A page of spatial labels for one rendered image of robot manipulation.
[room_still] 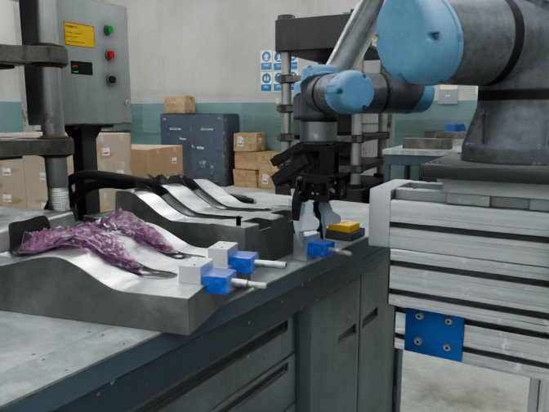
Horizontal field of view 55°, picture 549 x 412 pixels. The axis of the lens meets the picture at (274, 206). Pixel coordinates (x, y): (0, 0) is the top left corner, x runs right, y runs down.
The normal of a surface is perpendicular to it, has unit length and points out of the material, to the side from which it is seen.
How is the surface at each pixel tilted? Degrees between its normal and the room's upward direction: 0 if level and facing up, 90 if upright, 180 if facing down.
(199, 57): 90
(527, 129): 72
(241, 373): 90
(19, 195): 99
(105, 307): 90
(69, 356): 0
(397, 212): 90
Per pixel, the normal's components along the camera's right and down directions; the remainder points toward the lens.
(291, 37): -0.43, 0.15
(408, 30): -0.90, 0.18
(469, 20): 0.33, -0.07
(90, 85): 0.83, 0.10
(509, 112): -0.56, -0.17
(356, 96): 0.34, 0.16
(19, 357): 0.00, -0.99
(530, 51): 0.32, 0.48
